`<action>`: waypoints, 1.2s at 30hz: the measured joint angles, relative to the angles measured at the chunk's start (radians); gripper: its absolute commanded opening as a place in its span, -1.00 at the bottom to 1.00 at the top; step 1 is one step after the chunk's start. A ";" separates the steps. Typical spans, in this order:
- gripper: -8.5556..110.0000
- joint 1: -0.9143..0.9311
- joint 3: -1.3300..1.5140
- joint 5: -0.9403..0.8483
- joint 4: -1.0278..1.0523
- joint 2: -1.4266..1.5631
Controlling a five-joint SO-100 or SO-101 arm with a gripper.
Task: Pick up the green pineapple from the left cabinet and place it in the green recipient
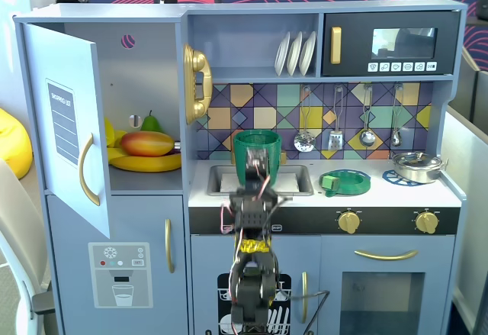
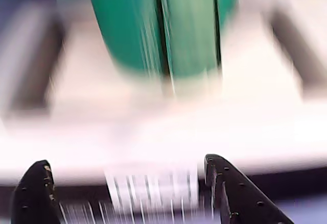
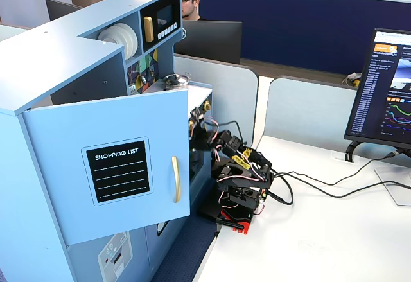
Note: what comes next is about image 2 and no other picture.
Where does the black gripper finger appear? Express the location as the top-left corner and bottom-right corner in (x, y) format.
(10, 159), (61, 224)
(203, 153), (295, 224)

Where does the blue toy kitchen cabinet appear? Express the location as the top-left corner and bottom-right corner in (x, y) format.
(0, 0), (327, 224)

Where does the green plastic recipient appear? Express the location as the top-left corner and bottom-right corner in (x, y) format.
(86, 0), (240, 80)

